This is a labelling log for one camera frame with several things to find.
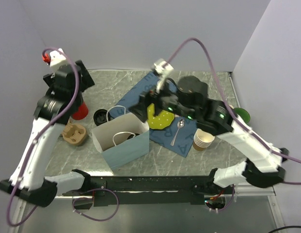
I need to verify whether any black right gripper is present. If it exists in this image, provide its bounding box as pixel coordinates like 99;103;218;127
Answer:
127;74;197;123

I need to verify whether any blue white paper bag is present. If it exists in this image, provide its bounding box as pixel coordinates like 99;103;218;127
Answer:
92;105;150;170

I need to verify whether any stack of brown paper cups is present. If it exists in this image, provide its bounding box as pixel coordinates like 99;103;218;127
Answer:
193;129;215;151

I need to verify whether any black cup lid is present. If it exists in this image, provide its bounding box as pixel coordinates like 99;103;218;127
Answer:
127;133;140;140

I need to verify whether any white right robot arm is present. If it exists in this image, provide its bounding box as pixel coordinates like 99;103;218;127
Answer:
129;76;286;194

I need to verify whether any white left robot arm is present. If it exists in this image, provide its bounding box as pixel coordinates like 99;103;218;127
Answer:
0;60;95;207

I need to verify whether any red straw holder cup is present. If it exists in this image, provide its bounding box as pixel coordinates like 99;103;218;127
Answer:
71;102;89;120

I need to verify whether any stack of black lids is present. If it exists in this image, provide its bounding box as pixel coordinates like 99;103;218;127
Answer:
93;109;111;126

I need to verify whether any silver spoon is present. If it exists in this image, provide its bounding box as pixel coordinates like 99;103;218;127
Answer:
170;119;185;146

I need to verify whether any blue letter print cloth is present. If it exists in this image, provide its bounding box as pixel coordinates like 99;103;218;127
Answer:
116;72;197;158

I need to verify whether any brown pulp cup carrier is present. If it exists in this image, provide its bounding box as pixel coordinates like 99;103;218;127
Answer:
61;120;88;147

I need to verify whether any floral cream mug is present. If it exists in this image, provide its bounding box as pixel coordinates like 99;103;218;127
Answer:
230;105;251;124

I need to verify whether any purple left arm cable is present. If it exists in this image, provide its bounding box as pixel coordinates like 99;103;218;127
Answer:
6;47;80;228

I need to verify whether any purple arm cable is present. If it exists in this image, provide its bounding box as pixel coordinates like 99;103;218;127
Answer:
6;47;80;228
164;37;301;185

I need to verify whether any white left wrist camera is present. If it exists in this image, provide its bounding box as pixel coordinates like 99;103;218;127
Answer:
42;50;68;72

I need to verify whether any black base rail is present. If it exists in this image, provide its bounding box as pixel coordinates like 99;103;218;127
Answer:
63;176;234;207

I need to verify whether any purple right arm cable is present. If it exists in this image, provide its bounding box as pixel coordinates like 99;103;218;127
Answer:
164;37;301;185

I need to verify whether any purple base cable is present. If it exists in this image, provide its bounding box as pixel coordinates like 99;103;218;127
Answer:
72;189;119;221

